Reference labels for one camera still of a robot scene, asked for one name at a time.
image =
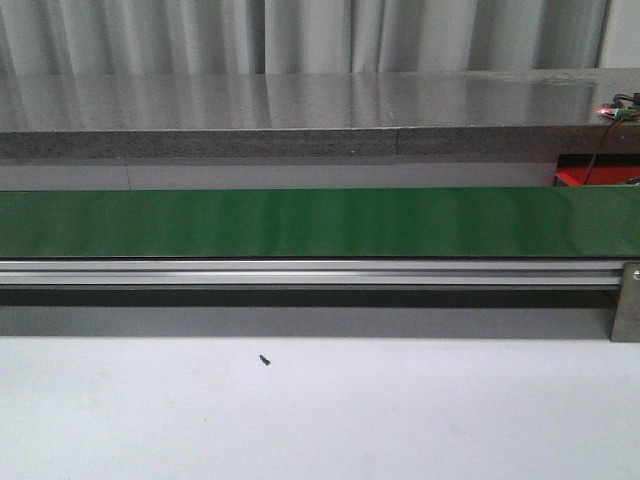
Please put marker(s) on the aluminium conveyor side rail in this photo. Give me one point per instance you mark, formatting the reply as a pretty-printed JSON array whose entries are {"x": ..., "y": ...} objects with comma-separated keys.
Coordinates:
[{"x": 319, "y": 273}]

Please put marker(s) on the grey pleated curtain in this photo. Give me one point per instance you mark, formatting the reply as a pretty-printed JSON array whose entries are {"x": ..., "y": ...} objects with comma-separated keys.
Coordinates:
[{"x": 278, "y": 37}]

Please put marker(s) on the steel conveyor support bracket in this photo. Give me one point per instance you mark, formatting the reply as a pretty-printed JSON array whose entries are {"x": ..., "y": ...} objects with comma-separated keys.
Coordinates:
[{"x": 626, "y": 322}]

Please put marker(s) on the red bin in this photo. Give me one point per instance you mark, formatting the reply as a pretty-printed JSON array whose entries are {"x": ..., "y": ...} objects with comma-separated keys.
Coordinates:
[{"x": 608, "y": 169}]

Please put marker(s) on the grey stone counter slab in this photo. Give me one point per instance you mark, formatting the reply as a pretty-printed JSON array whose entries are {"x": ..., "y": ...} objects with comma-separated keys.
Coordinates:
[{"x": 313, "y": 115}]

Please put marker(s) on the green circuit board red LED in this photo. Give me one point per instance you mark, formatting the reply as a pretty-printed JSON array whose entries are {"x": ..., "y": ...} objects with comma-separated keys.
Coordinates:
[{"x": 622, "y": 107}]

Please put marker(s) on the green conveyor belt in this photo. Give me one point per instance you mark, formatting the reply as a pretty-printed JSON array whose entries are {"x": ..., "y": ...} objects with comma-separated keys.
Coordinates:
[{"x": 536, "y": 222}]

